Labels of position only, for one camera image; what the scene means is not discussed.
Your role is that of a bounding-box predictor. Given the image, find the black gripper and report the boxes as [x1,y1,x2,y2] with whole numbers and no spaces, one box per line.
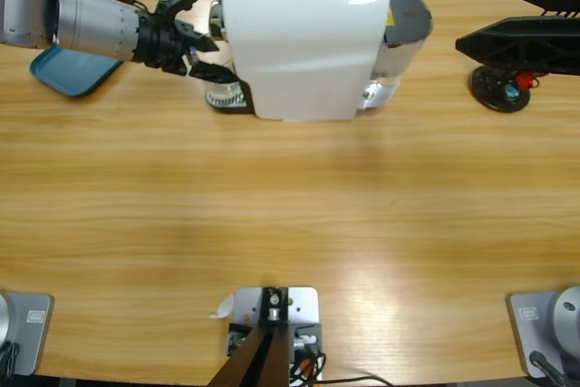
[134,9,239,85]

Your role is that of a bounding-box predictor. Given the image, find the clear glass cup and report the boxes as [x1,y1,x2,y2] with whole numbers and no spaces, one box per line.
[203,81,244,107]

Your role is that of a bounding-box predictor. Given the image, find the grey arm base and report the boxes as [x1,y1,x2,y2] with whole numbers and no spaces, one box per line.
[0,291,55,377]
[506,285,580,379]

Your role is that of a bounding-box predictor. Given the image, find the red coffee capsule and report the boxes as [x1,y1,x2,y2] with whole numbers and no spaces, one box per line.
[516,72,539,92]

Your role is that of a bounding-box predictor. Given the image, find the white capsule coffee machine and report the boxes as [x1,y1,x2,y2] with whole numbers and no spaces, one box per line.
[206,0,392,124]

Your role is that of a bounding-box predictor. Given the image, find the black capsule holder with rods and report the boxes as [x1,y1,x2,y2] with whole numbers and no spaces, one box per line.
[469,64,532,114]

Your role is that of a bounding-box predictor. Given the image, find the clear water tank black lid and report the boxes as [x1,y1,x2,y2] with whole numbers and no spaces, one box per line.
[362,0,435,111]

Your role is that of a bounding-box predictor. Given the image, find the teal plastic tray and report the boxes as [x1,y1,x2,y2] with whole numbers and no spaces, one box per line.
[29,44,123,101]

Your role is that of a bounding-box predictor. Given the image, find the white paper tag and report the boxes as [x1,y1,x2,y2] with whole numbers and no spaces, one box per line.
[208,294,236,320]

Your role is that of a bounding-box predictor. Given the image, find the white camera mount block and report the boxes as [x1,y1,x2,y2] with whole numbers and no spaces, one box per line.
[231,285,321,347]

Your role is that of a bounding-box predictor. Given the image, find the black bracket with connectors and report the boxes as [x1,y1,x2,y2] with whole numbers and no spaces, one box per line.
[226,321,324,359]

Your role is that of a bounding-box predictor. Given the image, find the dark camera post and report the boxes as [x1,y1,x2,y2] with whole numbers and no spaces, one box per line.
[208,285,292,387]

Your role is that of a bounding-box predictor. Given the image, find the black base cable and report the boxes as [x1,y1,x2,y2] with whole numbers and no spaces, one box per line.
[0,341,22,379]
[529,350,567,387]

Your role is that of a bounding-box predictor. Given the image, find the orange and black cable bundle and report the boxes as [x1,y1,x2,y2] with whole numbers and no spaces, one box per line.
[288,350,395,387]

